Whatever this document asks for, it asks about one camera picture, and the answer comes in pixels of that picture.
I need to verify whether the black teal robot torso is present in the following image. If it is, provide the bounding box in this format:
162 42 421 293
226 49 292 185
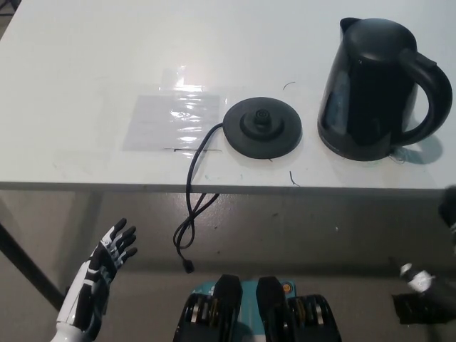
172 273 343 342

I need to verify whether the black power cable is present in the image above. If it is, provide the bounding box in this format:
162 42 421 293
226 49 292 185
172 123 227 274

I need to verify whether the black round kettle base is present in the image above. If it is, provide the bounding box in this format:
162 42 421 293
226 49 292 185
223 96 304 160

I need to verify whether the clear plastic covered paper sheet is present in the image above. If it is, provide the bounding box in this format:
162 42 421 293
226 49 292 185
123 63 224 153

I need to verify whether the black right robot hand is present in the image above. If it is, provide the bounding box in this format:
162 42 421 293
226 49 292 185
390 185 456 296

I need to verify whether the black table leg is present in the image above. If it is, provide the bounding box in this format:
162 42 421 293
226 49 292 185
0 219 68 311

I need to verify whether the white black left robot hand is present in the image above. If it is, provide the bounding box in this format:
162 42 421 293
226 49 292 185
55 217 139 332

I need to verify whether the black electric kettle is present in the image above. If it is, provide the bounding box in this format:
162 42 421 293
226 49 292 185
316 16 453 162

